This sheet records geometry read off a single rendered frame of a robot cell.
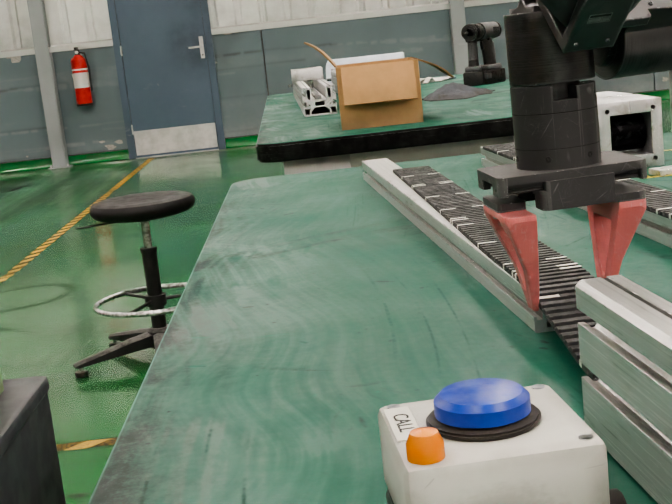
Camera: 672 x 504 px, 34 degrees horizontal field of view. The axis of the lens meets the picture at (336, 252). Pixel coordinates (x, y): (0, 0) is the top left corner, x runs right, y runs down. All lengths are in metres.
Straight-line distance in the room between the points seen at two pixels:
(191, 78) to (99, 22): 1.07
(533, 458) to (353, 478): 0.16
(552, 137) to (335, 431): 0.24
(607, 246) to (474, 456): 0.39
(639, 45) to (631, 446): 0.31
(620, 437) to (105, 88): 11.19
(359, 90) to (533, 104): 1.94
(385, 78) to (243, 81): 8.86
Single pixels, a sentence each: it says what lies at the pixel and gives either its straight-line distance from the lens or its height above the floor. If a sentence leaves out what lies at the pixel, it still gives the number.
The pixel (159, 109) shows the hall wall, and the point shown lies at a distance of 11.57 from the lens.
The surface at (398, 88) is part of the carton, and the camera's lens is 2.67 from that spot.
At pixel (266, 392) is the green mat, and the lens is 0.73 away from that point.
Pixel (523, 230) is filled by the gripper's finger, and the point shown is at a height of 0.87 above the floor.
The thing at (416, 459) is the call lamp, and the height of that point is 0.84.
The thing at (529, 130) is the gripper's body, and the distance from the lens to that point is 0.75.
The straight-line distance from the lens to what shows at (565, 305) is 0.77.
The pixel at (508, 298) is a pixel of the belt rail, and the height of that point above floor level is 0.79.
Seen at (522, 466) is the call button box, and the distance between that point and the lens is 0.44.
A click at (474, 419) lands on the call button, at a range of 0.45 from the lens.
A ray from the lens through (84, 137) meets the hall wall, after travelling 11.73.
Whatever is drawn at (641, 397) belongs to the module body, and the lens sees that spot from 0.52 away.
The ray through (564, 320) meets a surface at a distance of 0.75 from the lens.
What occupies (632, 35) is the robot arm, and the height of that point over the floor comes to 0.98.
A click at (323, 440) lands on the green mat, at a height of 0.78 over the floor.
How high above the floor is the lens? 1.00
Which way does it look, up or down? 11 degrees down
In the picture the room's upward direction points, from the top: 6 degrees counter-clockwise
